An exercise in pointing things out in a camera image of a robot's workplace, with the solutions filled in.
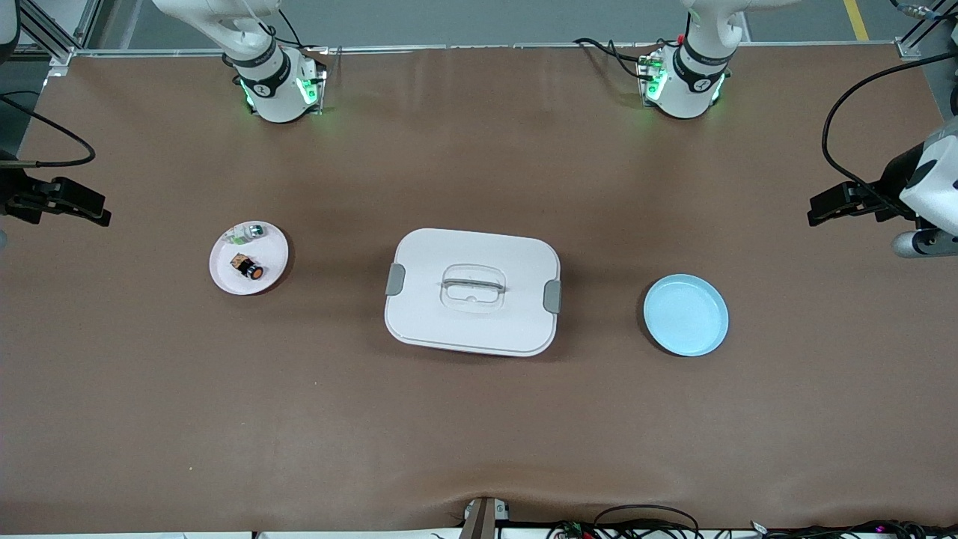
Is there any pale pink round plate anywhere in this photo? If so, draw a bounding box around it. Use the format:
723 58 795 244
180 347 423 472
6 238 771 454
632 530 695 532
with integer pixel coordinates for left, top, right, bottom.
209 221 290 296

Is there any light blue round plate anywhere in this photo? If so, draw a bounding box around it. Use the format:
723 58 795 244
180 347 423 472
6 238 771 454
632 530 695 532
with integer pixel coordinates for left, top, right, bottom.
643 273 730 358

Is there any metal table edge rail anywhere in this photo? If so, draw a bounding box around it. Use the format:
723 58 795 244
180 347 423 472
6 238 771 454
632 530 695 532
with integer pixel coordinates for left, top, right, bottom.
71 41 899 58

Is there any black cable bundle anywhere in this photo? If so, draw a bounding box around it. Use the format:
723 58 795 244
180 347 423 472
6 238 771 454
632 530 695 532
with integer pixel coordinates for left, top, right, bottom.
748 519 958 539

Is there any aluminium cell frame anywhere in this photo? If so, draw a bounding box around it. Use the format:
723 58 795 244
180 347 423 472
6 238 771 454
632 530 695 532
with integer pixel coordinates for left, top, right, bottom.
0 0 102 70
894 0 958 85

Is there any black arm base cable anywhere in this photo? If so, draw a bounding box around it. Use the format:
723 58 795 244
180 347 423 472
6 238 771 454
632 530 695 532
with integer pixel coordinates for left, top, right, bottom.
573 36 656 82
258 7 309 53

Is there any white lidded storage box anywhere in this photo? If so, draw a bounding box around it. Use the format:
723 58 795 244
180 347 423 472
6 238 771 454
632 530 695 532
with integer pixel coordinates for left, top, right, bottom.
384 228 562 358

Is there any brown camera mount post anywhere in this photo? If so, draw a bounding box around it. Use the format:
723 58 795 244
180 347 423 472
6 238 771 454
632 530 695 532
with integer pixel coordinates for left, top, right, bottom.
460 496 511 539

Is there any black cable loop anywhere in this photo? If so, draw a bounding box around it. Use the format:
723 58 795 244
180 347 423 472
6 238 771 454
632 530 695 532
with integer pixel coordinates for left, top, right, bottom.
593 504 701 539

